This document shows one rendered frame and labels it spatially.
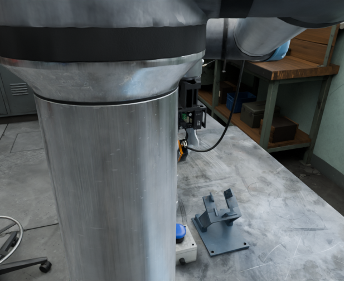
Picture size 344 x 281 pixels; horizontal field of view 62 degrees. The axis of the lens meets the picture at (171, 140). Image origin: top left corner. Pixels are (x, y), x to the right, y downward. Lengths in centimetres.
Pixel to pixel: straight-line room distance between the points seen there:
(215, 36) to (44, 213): 186
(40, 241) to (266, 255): 151
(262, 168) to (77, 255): 88
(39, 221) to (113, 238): 196
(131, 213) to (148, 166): 3
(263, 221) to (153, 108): 70
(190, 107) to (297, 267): 42
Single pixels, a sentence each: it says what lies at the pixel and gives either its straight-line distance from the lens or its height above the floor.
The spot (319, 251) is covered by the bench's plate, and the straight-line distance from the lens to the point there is 80.
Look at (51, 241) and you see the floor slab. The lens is 197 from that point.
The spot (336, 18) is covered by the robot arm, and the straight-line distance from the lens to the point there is 21.
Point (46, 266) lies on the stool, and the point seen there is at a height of 4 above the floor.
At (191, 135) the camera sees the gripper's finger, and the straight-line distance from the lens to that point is 74.
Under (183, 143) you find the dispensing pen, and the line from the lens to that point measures 72.
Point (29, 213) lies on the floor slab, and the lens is 223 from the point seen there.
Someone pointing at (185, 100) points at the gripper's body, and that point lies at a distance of 63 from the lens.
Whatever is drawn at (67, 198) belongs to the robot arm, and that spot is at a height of 123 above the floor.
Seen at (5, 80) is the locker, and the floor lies 51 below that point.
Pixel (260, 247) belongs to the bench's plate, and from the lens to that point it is 76.
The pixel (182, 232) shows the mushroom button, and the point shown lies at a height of 87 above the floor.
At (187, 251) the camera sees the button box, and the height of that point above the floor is 84.
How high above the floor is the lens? 134
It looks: 28 degrees down
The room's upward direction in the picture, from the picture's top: straight up
